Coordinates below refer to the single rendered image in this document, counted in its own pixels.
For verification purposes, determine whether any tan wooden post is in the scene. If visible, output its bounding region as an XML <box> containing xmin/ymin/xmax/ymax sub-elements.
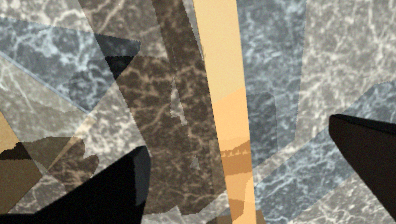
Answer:
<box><xmin>217</xmin><ymin>209</ymin><xmax>266</xmax><ymax>224</ymax></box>

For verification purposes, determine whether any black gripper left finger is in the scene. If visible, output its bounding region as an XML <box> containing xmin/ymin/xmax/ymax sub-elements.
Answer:
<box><xmin>0</xmin><ymin>146</ymin><xmax>151</xmax><ymax>224</ymax></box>

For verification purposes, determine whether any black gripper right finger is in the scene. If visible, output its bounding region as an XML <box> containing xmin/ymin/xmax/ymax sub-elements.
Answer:
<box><xmin>329</xmin><ymin>114</ymin><xmax>396</xmax><ymax>222</ymax></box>

